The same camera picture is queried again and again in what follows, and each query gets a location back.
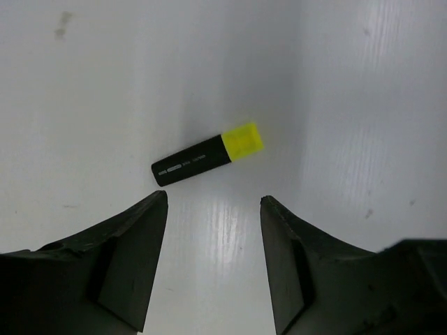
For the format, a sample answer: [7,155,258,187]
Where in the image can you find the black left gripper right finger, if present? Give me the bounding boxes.
[260,196,446,334]

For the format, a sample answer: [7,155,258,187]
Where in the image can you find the black yellow-capped highlighter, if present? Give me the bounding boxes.
[151,122,264,187]

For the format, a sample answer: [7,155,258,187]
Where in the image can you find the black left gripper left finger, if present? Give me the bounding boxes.
[1,191,168,334]

